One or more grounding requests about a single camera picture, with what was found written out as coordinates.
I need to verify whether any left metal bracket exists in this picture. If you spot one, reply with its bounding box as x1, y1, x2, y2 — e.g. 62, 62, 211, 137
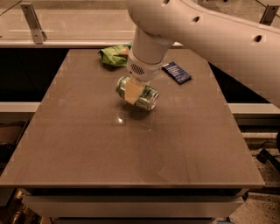
20, 3, 47, 45

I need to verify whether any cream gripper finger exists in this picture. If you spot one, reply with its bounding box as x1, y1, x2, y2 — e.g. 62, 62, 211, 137
124, 78, 144, 104

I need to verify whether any dark blue snack bar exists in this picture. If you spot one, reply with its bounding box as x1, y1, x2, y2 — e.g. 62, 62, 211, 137
162, 62, 192, 85

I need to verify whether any glass barrier panel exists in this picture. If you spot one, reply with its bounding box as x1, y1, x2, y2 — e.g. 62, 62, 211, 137
0, 0, 280, 41

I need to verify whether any metal bracket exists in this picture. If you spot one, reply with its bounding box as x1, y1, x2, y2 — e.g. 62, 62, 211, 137
260, 4, 280, 25
20, 3, 47, 45

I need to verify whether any green snack bag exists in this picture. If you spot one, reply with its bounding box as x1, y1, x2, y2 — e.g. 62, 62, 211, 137
99, 44, 132, 67

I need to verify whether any black cable on floor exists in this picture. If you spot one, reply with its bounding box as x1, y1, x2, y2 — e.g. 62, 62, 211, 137
251, 141, 280, 173

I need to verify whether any green soda can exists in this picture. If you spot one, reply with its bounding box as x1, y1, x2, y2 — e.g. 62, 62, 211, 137
115, 77, 158, 110

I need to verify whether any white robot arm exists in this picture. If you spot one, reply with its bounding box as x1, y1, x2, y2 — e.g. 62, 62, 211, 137
127, 0, 280, 107

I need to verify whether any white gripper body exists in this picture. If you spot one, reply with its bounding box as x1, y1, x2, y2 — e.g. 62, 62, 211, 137
127, 49, 162, 82

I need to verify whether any right metal bracket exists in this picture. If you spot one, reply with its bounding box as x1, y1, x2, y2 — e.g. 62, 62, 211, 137
260, 4, 280, 25

